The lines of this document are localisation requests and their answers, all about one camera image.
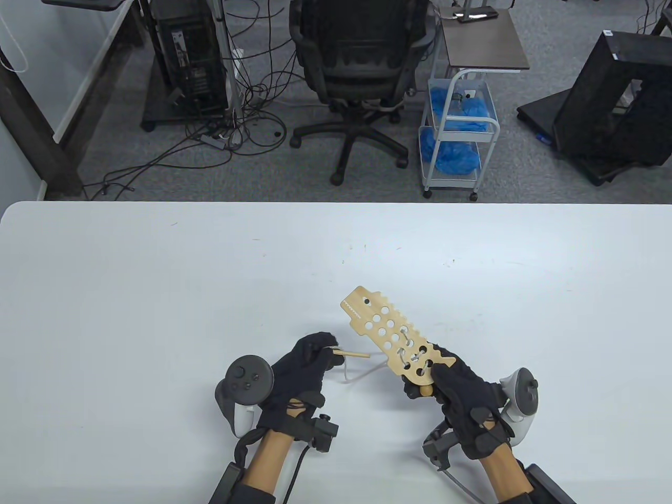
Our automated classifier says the black monitor stand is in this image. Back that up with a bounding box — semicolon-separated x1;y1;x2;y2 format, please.
41;0;127;11

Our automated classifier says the blue plastic bag pile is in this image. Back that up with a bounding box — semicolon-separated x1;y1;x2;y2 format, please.
429;87;491;132
420;129;481;175

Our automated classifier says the person's left hand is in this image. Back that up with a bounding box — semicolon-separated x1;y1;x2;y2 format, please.
256;332;343;440

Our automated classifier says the brown side table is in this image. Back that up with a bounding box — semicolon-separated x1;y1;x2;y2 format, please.
438;8;530;74

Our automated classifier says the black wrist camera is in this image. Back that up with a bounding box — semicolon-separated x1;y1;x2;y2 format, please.
304;415;339;453
423;428;457;472

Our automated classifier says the silver aluminium post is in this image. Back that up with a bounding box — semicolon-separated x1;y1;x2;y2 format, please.
213;0;245;122

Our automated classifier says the black wheeled platform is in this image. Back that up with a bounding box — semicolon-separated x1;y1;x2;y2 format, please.
517;88;652;186

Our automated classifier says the person's left forearm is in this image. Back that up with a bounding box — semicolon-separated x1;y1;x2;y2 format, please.
246;428;295;491

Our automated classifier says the white panel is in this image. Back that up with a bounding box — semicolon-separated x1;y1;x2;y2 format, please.
52;0;132;142

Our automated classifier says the black forearm sensor pack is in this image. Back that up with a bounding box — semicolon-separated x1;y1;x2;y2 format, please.
496;462;578;504
208;462;276;504

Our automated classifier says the black camera cable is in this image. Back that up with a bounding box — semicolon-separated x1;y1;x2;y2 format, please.
283;446;310;504

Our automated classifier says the black computer tower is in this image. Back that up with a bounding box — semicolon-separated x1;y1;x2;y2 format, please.
150;0;230;116

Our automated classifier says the dark desk frame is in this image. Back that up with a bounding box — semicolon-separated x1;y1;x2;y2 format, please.
0;47;87;201

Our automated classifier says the person's right forearm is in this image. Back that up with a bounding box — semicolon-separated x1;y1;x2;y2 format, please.
479;444;532;497

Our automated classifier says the white rope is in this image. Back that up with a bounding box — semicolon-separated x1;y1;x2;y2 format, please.
344;328;428;384

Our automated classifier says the person's right hand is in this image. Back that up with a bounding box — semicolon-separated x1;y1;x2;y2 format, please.
402;342;515;461

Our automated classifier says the grey camera cable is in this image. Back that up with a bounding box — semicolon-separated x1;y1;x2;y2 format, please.
440;470;484;504

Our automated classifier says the black open frame box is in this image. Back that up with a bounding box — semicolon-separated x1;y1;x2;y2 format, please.
552;30;672;167

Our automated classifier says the white utility cart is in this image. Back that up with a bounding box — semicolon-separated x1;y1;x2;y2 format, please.
418;67;500;203

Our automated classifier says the wooden crocodile lacing toy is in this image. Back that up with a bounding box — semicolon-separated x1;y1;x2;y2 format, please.
340;286;457;389

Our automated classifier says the black office chair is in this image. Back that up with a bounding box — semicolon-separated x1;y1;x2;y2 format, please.
289;0;439;185

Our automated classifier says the tangle of black floor cables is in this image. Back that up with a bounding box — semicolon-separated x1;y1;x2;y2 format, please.
84;0;310;201

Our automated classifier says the grey and white controller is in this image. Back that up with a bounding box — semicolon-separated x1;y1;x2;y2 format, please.
214;356;275;439
496;369;540;448

